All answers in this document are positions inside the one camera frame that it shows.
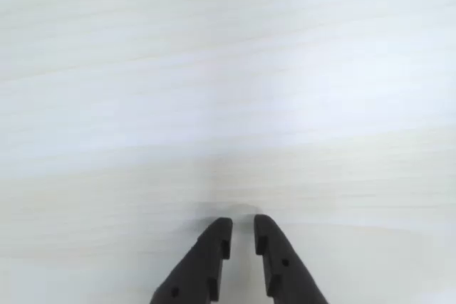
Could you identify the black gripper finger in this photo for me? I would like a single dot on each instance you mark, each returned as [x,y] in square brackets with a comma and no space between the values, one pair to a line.
[281,265]
[199,265]

